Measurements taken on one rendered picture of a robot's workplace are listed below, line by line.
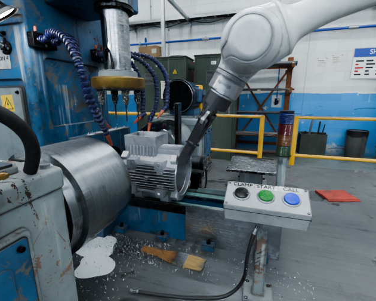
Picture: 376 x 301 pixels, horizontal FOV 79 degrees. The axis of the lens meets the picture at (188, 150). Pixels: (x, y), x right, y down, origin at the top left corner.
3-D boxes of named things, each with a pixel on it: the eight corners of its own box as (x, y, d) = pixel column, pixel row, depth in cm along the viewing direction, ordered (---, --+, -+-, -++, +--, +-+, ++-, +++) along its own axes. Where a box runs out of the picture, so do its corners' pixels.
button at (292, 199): (283, 208, 46) (284, 202, 45) (282, 196, 49) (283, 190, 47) (299, 209, 45) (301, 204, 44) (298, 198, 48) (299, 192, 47)
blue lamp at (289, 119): (278, 123, 91) (279, 112, 90) (277, 122, 97) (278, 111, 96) (295, 124, 89) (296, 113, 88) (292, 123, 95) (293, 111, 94)
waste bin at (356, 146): (359, 156, 497) (364, 129, 483) (367, 161, 461) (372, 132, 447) (339, 155, 509) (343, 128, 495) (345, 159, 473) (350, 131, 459)
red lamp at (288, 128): (277, 135, 92) (278, 123, 91) (276, 132, 98) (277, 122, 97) (293, 135, 90) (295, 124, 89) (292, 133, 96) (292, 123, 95)
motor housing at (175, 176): (120, 200, 78) (116, 147, 74) (147, 182, 96) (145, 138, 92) (173, 210, 72) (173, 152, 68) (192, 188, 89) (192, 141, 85)
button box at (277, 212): (223, 218, 51) (222, 203, 48) (228, 194, 56) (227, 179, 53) (308, 232, 46) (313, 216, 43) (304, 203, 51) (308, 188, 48)
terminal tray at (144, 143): (125, 155, 79) (123, 135, 77) (140, 149, 89) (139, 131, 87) (156, 158, 75) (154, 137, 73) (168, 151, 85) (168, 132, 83)
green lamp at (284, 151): (275, 156, 94) (276, 146, 93) (274, 153, 100) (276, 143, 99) (291, 157, 92) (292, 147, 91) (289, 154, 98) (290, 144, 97)
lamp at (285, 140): (276, 146, 93) (277, 135, 92) (276, 143, 99) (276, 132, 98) (292, 147, 91) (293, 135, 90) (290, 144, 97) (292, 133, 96)
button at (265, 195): (258, 204, 48) (258, 199, 47) (258, 193, 50) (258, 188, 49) (273, 206, 47) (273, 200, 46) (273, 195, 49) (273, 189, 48)
